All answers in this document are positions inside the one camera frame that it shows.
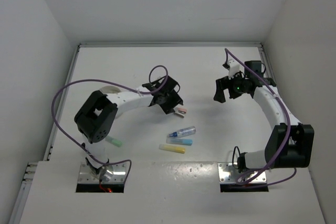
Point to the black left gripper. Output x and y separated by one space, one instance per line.
176 99

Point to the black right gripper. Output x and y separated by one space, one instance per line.
224 83

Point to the clear blue-capped glue bottle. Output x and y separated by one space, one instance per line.
183 132

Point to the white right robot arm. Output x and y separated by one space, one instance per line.
290 143

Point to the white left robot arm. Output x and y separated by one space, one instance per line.
95 118

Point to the blue highlighter marker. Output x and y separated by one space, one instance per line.
179 141

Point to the yellow highlighter marker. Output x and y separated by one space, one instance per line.
171 148

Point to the white round divided organizer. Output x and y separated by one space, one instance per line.
109 90

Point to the green highlighter marker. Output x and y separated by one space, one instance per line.
114 141

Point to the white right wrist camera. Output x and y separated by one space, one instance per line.
233 68

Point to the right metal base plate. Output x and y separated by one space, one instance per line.
228 175

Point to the metal base plate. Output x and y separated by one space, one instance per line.
114 174
228 175

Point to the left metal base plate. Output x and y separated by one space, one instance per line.
114 174

